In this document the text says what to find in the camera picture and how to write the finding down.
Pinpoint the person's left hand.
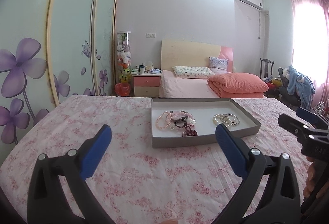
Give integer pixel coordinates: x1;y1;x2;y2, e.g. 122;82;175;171
159;218;179;224

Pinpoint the dark red bead bracelet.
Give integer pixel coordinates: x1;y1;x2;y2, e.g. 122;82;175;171
181;125;199;138

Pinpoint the white wall socket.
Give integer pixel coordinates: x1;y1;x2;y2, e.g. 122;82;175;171
146;33;156;38

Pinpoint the pink bead bracelet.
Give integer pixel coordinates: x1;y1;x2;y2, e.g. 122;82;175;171
166;110;197;130

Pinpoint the plush toy display tube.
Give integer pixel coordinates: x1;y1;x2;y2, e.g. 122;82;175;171
117;31;131;83

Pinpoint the thin silver bangle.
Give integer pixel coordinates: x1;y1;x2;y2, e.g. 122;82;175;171
220;113;240;126

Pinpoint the sliding floral wardrobe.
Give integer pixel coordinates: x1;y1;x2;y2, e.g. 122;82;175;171
1;0;117;158

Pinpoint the white floral pillow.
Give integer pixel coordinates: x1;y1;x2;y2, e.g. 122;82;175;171
173;66;215;79

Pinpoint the bed with pink sheet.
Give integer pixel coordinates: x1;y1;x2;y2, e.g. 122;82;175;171
160;70;218;98

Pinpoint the beige pink headboard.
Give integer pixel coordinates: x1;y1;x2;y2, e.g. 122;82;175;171
161;40;234;72

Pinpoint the red waste basket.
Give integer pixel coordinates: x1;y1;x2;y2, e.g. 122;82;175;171
114;82;131;96

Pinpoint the dark wooden chair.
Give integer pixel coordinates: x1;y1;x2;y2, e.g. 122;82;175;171
259;58;274;83

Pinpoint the wide engraved silver bangle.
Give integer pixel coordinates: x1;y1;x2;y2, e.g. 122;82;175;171
169;110;191;120

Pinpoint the pink beige nightstand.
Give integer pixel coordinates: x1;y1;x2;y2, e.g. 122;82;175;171
132;73;161;97

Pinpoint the white pearl bracelet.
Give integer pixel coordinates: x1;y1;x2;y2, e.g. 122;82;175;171
212;113;232;128

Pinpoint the grey cardboard tray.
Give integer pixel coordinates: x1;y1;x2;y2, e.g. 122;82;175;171
151;98;261;148

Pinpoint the person's right hand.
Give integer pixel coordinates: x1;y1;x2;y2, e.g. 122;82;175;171
302;157;328;199

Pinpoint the folded salmon quilt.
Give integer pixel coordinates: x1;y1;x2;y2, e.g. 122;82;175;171
207;72;269;98

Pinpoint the pink pearl bracelet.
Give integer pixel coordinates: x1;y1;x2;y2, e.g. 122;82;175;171
155;111;172;133

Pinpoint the pink curtain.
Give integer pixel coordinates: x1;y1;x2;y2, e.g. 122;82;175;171
291;0;328;106

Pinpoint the purple patterned cushion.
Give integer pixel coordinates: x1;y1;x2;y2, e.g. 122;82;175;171
209;56;229;74

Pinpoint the blue clothing on chair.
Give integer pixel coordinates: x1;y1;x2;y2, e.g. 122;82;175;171
287;65;315;110

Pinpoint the black bead bracelet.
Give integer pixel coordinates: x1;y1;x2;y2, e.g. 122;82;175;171
173;115;191;130

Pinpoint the floral pink tablecloth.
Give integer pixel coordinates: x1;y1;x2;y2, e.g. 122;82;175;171
1;96;309;223

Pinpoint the white mug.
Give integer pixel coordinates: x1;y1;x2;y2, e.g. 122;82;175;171
138;65;146;74

